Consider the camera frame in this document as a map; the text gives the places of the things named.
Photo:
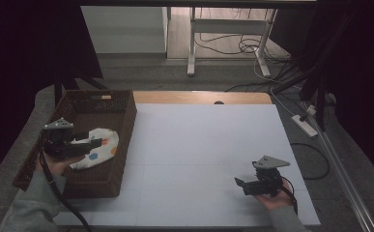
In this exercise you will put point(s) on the white spotted cloth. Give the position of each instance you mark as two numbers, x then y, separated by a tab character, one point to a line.
100	154

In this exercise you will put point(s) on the brown wicker basket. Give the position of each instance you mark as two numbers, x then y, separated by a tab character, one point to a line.
110	109

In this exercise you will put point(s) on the white table mat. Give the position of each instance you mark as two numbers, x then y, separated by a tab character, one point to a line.
207	154

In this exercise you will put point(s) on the white desk frame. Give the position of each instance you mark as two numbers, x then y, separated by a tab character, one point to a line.
229	25

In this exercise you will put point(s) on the white cabinet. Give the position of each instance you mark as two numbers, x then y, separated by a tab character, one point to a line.
123	29

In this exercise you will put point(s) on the black tripod stand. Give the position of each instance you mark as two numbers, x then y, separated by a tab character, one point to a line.
320	80

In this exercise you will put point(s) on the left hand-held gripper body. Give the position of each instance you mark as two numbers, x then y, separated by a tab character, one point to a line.
59	143

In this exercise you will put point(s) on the white power strip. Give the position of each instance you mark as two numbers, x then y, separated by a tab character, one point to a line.
304	125

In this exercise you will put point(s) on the long aluminium rail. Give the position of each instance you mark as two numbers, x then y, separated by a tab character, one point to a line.
339	174

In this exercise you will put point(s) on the basket label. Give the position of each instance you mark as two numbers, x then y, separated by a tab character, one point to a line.
105	96

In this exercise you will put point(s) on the person's left hand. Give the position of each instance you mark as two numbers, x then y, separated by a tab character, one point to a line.
57	166

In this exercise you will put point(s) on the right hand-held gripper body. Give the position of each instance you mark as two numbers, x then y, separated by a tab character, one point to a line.
265	183

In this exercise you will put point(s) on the person's right hand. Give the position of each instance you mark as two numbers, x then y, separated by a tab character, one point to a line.
274	201

